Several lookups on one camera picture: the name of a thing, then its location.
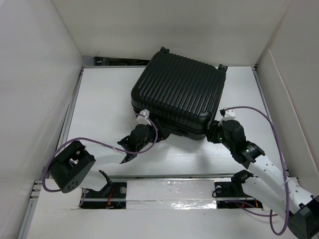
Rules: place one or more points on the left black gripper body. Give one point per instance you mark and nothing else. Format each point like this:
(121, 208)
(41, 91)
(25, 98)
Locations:
(150, 138)

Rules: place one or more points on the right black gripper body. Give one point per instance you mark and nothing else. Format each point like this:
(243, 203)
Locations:
(216, 134)

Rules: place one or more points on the black hard-shell suitcase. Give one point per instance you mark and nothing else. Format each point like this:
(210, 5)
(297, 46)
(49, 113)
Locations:
(182, 94)

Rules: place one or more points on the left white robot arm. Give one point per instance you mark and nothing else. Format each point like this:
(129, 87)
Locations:
(71, 164)

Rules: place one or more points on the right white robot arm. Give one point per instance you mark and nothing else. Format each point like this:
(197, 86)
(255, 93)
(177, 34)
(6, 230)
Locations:
(264, 181)

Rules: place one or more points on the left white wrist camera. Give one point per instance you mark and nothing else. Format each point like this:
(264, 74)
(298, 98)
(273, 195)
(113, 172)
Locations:
(143, 117)

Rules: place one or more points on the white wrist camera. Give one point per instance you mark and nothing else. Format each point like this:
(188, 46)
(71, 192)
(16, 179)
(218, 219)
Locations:
(227, 114)
(143, 117)

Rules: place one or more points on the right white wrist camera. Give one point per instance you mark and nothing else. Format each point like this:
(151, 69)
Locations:
(227, 114)

